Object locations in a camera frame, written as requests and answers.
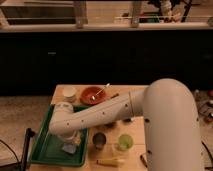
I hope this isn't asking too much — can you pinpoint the metal cup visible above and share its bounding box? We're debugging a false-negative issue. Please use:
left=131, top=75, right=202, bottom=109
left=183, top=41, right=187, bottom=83
left=92, top=132, right=106, bottom=149

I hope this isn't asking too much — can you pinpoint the red bowl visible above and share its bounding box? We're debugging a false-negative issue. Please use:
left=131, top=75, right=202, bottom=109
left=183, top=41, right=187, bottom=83
left=80, top=86, right=106, bottom=105

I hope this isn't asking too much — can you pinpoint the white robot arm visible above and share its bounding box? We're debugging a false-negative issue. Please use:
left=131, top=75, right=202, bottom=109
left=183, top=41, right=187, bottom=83
left=49, top=78, right=204, bottom=171

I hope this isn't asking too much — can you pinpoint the brown stick utensil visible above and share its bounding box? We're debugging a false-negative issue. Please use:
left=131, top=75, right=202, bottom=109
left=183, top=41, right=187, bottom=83
left=140, top=155, right=148, bottom=168

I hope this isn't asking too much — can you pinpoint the green plastic cup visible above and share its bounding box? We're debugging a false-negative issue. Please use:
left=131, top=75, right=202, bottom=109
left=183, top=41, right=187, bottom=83
left=118, top=134, right=134, bottom=151

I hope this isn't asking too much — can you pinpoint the black floor cable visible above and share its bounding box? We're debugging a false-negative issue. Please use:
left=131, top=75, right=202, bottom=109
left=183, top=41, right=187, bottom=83
left=0, top=139, right=22, bottom=165

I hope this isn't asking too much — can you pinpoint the black stand post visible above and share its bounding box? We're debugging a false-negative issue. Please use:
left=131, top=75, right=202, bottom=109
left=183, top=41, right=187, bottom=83
left=20, top=128, right=35, bottom=171

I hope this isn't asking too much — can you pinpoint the green plastic tray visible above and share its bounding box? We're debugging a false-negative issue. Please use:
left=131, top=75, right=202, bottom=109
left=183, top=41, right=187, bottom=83
left=30, top=105, right=89, bottom=167

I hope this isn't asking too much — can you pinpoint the white paper cup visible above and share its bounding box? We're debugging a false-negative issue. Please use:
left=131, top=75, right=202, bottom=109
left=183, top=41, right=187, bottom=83
left=62, top=86, right=77, bottom=102

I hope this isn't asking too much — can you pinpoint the white spoon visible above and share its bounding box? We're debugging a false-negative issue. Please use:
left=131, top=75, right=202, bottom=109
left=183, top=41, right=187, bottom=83
left=91, top=83, right=110, bottom=100

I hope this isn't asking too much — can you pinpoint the dark counter cabinet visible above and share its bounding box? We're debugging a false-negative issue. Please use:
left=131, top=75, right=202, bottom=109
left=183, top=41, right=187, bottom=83
left=0, top=30, right=213, bottom=96

